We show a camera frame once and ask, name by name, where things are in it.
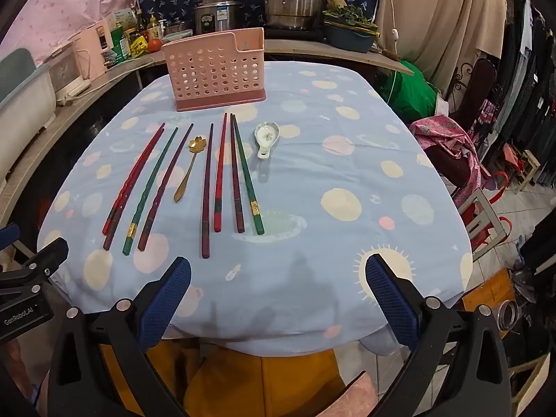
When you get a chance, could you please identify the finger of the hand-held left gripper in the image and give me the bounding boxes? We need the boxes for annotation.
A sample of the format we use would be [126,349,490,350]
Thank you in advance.
[0,223,22,253]
[17,238,70,283]

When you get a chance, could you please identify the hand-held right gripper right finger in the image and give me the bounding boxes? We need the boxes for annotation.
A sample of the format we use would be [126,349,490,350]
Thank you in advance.
[365,253,513,417]

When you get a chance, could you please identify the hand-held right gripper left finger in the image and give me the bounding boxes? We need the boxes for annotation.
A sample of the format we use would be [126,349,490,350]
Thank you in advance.
[41,256,193,417]

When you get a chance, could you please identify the red chopstick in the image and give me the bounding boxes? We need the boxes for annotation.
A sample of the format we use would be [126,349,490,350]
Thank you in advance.
[103,122,166,234]
[213,113,229,232]

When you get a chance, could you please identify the pink perforated utensil basket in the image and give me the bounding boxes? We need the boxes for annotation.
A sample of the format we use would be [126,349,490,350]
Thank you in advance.
[162,27,267,112]

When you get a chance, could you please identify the wood-grain side shelf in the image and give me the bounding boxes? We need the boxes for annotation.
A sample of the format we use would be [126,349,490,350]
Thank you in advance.
[0,46,168,219]

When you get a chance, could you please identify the glass jar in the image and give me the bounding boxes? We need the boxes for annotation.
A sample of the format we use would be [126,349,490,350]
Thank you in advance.
[497,300,521,336]

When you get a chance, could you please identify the purple chopstick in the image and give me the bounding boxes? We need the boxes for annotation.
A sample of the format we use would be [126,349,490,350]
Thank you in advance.
[137,123,194,251]
[201,123,215,259]

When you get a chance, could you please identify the person's yellow trousers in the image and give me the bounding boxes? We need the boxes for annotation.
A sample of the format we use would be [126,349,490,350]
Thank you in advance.
[98,336,348,417]

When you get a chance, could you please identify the red plastic stool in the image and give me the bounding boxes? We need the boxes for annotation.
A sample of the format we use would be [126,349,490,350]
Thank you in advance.
[460,173,514,250]

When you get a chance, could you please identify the pale plastic storage bin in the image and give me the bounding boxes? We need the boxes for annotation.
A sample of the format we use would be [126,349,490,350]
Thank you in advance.
[0,48,58,130]

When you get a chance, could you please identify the gold flower-shaped spoon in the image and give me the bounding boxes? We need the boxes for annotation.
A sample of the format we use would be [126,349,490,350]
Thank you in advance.
[174,137,206,203]

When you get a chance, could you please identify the glass electric kettle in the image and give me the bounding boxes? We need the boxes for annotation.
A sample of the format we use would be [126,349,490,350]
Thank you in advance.
[47,46,90,97]

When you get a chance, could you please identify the pink floral cloth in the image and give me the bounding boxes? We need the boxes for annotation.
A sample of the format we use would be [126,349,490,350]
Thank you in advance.
[408,113,483,194]

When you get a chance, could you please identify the white ceramic soup spoon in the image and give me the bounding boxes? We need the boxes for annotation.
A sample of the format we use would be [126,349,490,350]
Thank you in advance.
[254,122,280,159]

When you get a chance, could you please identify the pink electric kettle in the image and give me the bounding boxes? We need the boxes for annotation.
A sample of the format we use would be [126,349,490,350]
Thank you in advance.
[73,19,115,81]

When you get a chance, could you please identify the green plastic bag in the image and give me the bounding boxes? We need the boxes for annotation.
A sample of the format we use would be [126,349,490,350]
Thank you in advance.
[386,69,440,123]

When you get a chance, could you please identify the green tin can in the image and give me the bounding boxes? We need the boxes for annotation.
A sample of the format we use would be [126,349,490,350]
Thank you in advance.
[108,26,132,62]

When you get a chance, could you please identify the dark metal chair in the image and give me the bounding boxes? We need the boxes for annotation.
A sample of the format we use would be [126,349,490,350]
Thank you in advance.
[447,58,505,140]

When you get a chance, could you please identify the pink dotted curtain cloth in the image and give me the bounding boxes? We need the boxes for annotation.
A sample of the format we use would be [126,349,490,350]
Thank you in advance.
[17,0,149,64]

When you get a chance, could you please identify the white carton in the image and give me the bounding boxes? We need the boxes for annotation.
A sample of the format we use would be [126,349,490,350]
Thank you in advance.
[106,9,138,32]

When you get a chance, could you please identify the grey countertop board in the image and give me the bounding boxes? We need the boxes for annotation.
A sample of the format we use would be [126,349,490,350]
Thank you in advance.
[263,38,415,76]

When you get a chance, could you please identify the hanging dark clothes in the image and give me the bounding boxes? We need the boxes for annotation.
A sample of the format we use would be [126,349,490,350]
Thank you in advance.
[491,0,556,183]

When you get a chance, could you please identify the blue plastic basin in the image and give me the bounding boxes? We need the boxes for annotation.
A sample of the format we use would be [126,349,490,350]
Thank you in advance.
[324,24,378,54]

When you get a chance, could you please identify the black induction cooker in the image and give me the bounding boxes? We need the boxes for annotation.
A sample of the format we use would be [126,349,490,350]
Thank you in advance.
[264,26,326,41]

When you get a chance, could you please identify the beige curtain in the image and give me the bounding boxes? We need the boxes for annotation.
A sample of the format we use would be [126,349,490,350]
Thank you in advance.
[376,0,514,93]

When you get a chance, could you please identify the green leafy vegetables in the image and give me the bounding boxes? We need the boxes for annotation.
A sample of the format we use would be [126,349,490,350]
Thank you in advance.
[324,4,376,27]

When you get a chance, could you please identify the steel rice cooker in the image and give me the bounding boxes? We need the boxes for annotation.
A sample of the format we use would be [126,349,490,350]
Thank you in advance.
[193,0,250,35]

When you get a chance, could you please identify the white cord with switch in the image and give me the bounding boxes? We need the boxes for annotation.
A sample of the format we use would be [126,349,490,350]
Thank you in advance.
[388,0,401,49]

